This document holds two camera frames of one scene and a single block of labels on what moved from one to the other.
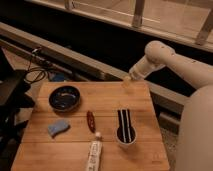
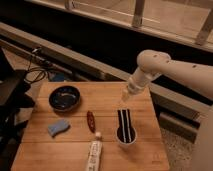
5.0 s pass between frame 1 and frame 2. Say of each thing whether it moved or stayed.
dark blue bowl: stayed
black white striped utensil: stayed
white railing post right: stayed
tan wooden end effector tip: moved
